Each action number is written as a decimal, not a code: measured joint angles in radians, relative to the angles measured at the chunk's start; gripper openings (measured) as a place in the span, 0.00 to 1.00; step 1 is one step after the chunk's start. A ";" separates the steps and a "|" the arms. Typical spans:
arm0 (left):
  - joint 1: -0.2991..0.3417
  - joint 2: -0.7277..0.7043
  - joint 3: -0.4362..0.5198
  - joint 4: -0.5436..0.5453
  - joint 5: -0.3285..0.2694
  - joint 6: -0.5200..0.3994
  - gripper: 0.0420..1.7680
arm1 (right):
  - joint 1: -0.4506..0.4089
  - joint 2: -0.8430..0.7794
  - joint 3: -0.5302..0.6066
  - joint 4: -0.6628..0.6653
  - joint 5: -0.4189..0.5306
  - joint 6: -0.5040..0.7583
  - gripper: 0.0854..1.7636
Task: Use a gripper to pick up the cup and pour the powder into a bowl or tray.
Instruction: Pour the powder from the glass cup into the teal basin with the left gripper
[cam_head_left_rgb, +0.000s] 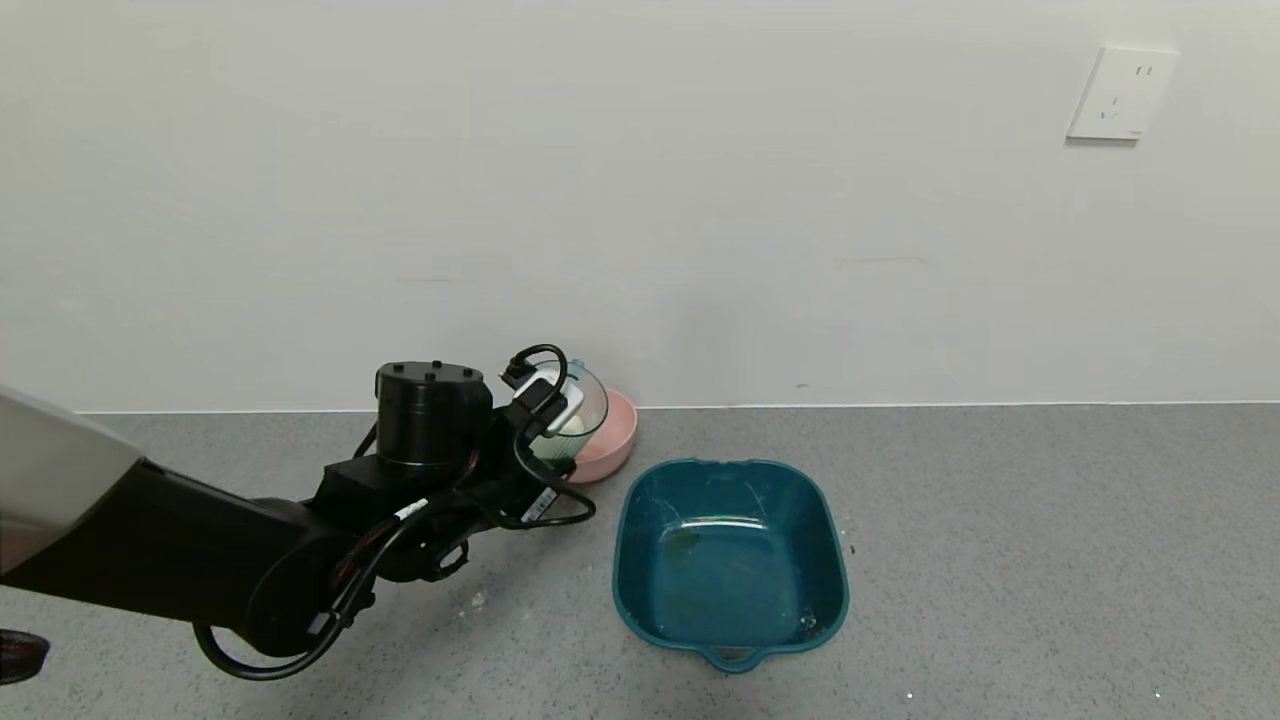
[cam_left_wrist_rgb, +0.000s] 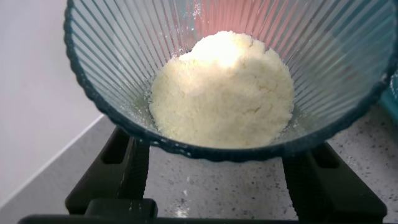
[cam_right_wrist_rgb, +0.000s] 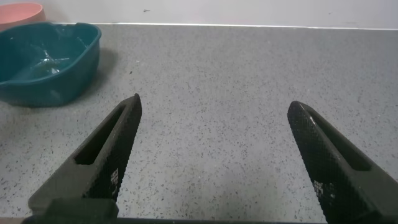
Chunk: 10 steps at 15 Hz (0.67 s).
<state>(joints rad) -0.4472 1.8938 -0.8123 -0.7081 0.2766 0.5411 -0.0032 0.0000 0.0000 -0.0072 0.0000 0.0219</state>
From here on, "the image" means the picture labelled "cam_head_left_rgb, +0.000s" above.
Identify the clear ribbed teal plastic cup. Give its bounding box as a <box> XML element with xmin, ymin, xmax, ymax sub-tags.
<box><xmin>538</xmin><ymin>360</ymin><xmax>610</xmax><ymax>466</ymax></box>

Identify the red black wire harness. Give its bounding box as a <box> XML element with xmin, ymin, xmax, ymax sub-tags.
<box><xmin>193</xmin><ymin>495</ymin><xmax>471</xmax><ymax>683</ymax></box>

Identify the pink plastic bowl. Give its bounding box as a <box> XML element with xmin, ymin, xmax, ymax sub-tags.
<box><xmin>568</xmin><ymin>388</ymin><xmax>639</xmax><ymax>486</ymax></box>

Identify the black camera cable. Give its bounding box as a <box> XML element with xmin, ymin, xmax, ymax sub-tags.
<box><xmin>500</xmin><ymin>345</ymin><xmax>599</xmax><ymax>531</ymax></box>

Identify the white wall socket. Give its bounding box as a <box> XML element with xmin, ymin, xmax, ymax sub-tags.
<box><xmin>1066</xmin><ymin>47</ymin><xmax>1180</xmax><ymax>143</ymax></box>

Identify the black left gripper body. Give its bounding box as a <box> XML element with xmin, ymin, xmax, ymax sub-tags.
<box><xmin>473</xmin><ymin>473</ymin><xmax>559</xmax><ymax>529</ymax></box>

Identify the teal square plastic tray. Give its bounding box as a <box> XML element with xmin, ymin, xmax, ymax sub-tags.
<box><xmin>612</xmin><ymin>458</ymin><xmax>851</xmax><ymax>674</ymax></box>

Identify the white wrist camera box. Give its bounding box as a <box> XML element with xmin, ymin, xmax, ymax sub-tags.
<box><xmin>513</xmin><ymin>377</ymin><xmax>585</xmax><ymax>439</ymax></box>

